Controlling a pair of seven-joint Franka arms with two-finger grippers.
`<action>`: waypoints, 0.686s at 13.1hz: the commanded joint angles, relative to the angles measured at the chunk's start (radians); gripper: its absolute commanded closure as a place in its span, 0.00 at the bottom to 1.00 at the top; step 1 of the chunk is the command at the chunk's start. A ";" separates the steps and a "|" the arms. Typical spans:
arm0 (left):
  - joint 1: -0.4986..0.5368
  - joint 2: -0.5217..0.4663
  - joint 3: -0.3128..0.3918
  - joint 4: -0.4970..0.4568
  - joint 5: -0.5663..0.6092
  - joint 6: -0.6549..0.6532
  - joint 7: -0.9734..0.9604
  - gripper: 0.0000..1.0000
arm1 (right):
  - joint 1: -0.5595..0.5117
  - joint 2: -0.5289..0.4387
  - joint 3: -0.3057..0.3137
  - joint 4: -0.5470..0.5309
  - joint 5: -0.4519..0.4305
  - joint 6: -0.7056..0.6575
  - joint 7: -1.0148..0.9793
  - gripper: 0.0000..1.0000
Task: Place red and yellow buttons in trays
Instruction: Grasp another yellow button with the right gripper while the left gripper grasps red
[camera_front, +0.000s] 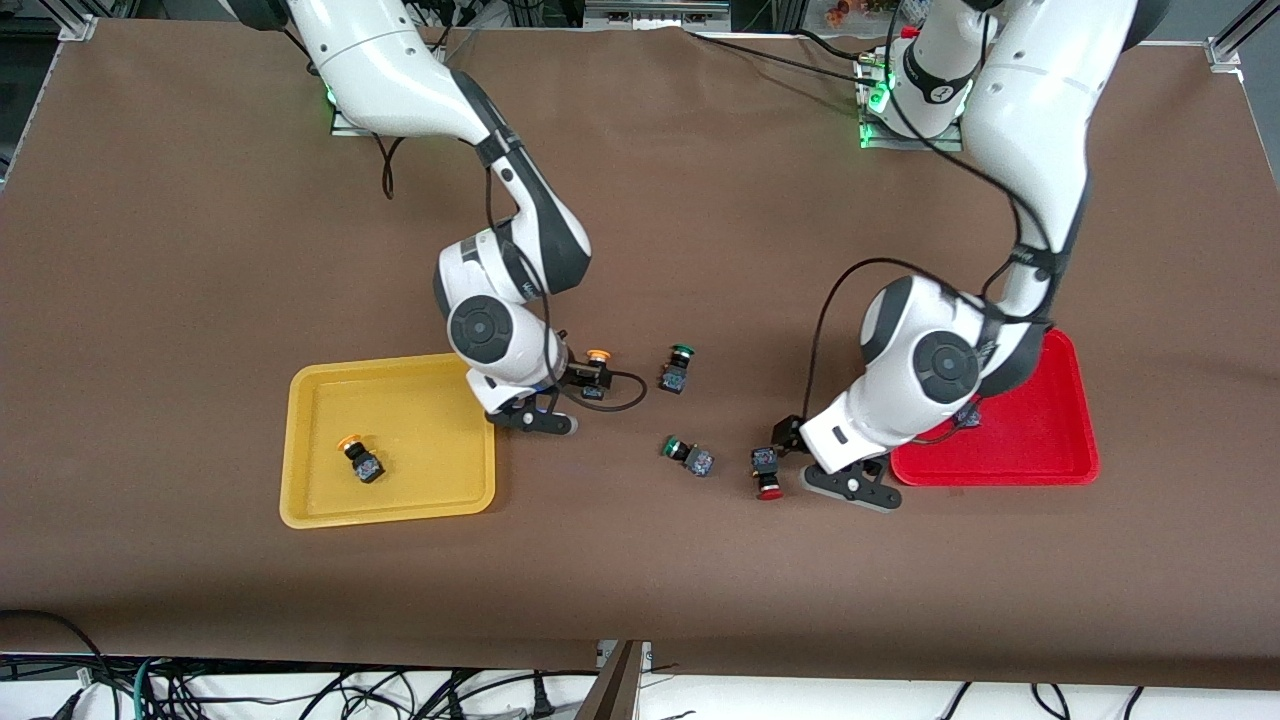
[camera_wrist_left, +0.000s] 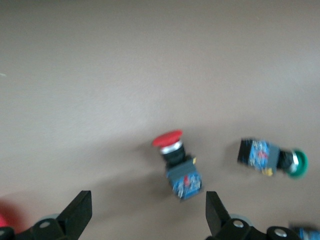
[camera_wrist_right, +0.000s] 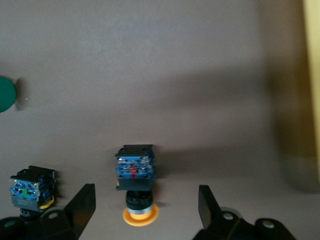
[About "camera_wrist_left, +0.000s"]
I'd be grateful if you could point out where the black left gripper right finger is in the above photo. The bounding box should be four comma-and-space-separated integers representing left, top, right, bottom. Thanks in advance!
205, 191, 301, 240

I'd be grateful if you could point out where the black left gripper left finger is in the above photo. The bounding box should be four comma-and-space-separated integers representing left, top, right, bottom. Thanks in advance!
15, 190, 93, 240

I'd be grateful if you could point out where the red mushroom push button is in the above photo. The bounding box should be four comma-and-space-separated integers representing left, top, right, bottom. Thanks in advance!
152, 129, 204, 202

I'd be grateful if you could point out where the red plastic tray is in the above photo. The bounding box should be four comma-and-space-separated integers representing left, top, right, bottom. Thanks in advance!
0, 197, 25, 230

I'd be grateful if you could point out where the green mushroom push button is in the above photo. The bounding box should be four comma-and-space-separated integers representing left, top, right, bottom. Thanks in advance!
236, 137, 310, 180

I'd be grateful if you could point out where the push button blue contact block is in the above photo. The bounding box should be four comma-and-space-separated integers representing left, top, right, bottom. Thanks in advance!
288, 223, 320, 240

